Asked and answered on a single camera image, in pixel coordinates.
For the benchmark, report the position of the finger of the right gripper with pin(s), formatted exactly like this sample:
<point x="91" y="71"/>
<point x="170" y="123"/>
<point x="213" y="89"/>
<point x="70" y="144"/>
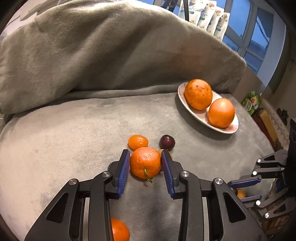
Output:
<point x="251" y="198"/>
<point x="245" y="182"/>

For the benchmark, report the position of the small front mandarin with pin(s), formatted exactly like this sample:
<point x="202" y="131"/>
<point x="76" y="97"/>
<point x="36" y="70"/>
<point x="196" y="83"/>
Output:
<point x="120" y="230"/>

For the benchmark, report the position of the black camera box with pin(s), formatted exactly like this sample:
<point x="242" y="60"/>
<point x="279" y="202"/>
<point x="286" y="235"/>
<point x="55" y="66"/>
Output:
<point x="292" y="139"/>

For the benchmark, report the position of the red cardboard box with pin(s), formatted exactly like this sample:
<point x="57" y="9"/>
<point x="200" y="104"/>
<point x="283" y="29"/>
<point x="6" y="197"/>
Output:
<point x="263" y="120"/>

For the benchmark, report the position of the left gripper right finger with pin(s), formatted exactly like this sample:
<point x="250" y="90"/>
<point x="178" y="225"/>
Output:
<point x="228" y="217"/>

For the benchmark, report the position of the green tissue pack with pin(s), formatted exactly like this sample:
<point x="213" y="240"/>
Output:
<point x="251" y="103"/>

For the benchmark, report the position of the black tripod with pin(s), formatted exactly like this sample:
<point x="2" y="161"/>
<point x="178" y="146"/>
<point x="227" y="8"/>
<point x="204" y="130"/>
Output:
<point x="180" y="8"/>

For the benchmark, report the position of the large smooth orange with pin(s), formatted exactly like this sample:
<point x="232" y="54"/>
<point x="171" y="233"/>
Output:
<point x="221" y="113"/>

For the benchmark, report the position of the brown longan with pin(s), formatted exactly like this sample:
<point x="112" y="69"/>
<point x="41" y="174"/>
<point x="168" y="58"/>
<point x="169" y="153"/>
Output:
<point x="241" y="194"/>
<point x="170" y="154"/>

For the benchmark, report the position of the tiny back mandarin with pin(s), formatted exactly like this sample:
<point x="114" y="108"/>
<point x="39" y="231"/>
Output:
<point x="137" y="141"/>

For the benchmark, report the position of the brown longan front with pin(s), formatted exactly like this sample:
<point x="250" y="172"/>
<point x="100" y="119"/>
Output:
<point x="241" y="194"/>

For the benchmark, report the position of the grey fleece blanket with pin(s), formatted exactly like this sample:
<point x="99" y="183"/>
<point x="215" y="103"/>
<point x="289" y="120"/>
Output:
<point x="82" y="77"/>

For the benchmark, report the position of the mandarin with stem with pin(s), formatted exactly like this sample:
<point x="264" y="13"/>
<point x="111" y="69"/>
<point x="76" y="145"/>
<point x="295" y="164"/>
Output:
<point x="145" y="163"/>

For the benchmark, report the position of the large speckled orange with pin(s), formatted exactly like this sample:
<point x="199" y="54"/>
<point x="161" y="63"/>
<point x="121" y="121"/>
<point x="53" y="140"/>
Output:
<point x="198" y="94"/>

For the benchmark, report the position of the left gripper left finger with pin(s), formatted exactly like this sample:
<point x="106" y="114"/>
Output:
<point x="62" y="219"/>

